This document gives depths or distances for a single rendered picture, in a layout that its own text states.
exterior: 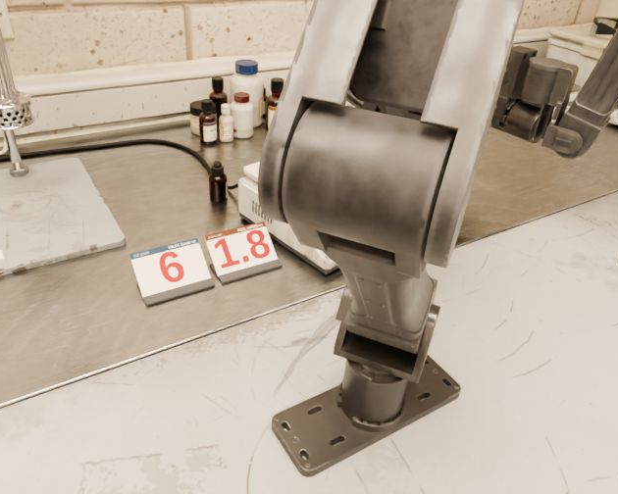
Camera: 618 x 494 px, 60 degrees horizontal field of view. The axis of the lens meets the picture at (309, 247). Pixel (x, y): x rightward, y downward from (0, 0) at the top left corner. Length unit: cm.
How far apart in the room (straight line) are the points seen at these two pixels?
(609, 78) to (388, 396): 59
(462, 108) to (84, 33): 99
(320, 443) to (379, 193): 35
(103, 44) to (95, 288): 59
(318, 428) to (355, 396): 5
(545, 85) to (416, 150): 70
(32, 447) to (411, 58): 47
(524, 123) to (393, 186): 72
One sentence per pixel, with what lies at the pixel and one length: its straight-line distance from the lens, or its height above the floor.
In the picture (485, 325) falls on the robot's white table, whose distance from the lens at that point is 71.
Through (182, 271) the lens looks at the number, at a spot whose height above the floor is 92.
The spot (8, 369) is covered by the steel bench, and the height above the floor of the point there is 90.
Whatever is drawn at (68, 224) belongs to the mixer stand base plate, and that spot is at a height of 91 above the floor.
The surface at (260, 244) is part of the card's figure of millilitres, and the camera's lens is 75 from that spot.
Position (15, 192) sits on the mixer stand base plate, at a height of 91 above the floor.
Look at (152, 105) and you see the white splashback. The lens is 119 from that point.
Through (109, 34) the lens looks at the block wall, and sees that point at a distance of 118.
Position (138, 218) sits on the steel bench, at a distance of 86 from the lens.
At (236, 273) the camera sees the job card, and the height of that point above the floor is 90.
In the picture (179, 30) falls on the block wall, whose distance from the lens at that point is 121.
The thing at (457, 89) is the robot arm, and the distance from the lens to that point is 24.
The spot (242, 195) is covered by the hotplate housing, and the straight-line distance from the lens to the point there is 82.
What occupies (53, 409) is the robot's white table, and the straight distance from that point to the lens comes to 60.
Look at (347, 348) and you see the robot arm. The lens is 51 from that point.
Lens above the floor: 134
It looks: 34 degrees down
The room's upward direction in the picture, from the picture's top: 5 degrees clockwise
